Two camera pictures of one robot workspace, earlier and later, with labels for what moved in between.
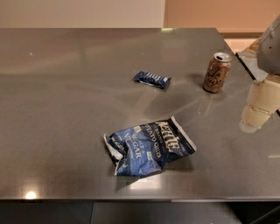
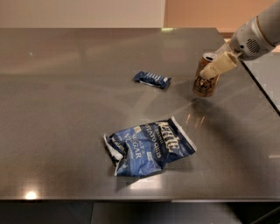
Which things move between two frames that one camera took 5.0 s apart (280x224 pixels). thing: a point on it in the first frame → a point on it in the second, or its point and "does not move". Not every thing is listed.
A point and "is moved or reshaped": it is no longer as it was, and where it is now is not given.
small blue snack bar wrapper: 152,79 does not move
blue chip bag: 146,148 does not move
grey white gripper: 270,53 → 247,40
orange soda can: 217,72 is moved or reshaped
